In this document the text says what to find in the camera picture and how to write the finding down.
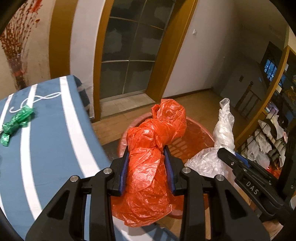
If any dark green plastic bag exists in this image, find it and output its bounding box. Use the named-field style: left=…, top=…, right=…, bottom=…
left=1, top=105, right=34, bottom=147

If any orange plastic waste basket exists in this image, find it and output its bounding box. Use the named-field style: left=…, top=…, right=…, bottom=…
left=117, top=113, right=214, bottom=219

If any red plastic bag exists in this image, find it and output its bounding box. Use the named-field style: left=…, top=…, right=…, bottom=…
left=111, top=99, right=187, bottom=227

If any wooden shelf with clutter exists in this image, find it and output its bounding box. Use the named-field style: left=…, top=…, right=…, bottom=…
left=234, top=45, right=296, bottom=176

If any glass door with wooden frame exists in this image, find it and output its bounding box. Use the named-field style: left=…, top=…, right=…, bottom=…
left=93, top=1, right=197, bottom=121

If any wooden chair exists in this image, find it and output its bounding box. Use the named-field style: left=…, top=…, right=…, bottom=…
left=235, top=81, right=261, bottom=118

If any blue white striped tablecloth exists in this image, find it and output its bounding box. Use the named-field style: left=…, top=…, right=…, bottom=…
left=1, top=75, right=110, bottom=237

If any clear plastic bag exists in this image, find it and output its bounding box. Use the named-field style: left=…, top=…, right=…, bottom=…
left=185, top=98, right=235, bottom=180

